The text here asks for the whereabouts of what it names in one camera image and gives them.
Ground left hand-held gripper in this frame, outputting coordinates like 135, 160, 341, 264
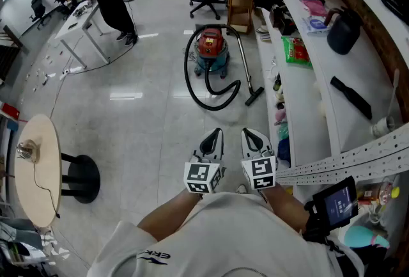
183, 127, 227, 195

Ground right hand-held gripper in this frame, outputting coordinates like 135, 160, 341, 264
240, 127, 278, 191

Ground black vacuum hose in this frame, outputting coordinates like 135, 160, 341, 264
183, 23, 243, 111

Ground person's left forearm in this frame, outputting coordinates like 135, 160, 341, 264
136, 187, 205, 242

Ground person's right forearm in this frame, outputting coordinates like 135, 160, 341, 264
261, 182, 313, 235

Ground red and teal vacuum cleaner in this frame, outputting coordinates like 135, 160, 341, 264
193, 28, 231, 80

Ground blue cloth bundle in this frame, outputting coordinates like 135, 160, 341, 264
277, 138, 292, 164

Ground teal cloth bundle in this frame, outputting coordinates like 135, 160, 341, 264
276, 122, 290, 139

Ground pink plush toy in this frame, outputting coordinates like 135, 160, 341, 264
274, 107, 288, 126

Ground green and red packet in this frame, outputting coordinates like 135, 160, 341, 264
281, 35, 313, 69

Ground black flat brush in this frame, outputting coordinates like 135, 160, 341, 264
329, 75, 373, 120

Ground stack of white dishes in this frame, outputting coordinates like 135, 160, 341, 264
254, 25, 273, 44

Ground white shelving unit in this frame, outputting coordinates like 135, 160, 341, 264
254, 0, 409, 198

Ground dark brown box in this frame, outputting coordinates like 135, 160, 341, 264
268, 4, 297, 36

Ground clear bottle with yellow cap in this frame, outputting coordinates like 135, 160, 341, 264
357, 181, 401, 206

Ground white blue-label packet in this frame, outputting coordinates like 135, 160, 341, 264
302, 15, 332, 37

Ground teal bottle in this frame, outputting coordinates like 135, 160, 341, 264
343, 225, 391, 250

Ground dark jug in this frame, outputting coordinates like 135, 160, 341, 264
324, 6, 364, 56

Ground pink cloth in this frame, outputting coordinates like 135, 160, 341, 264
300, 0, 328, 17

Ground round wooden table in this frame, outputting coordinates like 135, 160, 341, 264
14, 114, 101, 228

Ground scattered small white parts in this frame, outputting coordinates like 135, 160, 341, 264
25, 51, 65, 93

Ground white desk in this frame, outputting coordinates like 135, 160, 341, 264
54, 0, 111, 69

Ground steel kettle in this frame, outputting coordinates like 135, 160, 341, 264
15, 139, 42, 164

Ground grey devices on desk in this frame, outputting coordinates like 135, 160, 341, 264
72, 2, 96, 17

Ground red box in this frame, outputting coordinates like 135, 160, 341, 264
0, 102, 21, 120

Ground black floor cable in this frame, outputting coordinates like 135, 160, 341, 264
65, 41, 139, 75

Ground black kettle cable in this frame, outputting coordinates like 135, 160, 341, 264
33, 162, 61, 219

